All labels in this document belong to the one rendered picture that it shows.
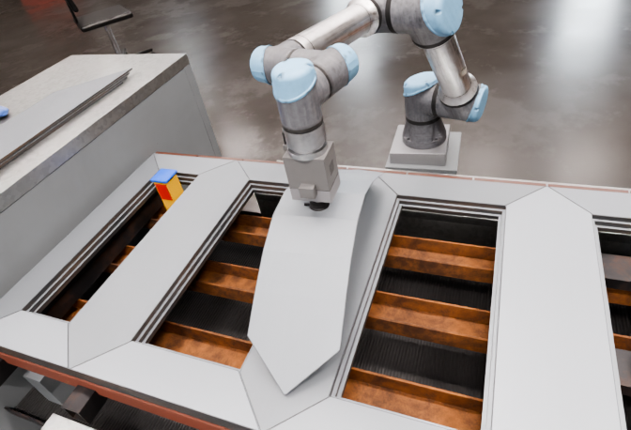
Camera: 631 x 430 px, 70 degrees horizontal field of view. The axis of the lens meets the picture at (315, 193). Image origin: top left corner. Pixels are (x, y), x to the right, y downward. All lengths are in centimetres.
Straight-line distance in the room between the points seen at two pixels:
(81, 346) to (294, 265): 50
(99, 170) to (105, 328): 58
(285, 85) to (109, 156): 92
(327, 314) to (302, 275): 9
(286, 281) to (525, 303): 46
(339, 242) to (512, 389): 38
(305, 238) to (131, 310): 45
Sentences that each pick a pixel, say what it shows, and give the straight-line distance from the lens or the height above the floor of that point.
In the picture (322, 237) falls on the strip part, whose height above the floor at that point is 101.
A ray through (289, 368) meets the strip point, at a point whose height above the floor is 88.
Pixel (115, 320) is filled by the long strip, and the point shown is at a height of 85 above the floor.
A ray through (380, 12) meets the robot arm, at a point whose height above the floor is 126.
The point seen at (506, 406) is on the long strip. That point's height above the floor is 85.
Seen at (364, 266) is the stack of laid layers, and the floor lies 85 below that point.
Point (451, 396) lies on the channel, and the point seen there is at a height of 72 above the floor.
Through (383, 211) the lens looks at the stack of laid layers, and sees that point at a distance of 115.
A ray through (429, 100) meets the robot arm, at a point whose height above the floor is 91.
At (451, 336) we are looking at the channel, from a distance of 108.
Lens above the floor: 161
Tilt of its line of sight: 38 degrees down
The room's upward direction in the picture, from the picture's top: 11 degrees counter-clockwise
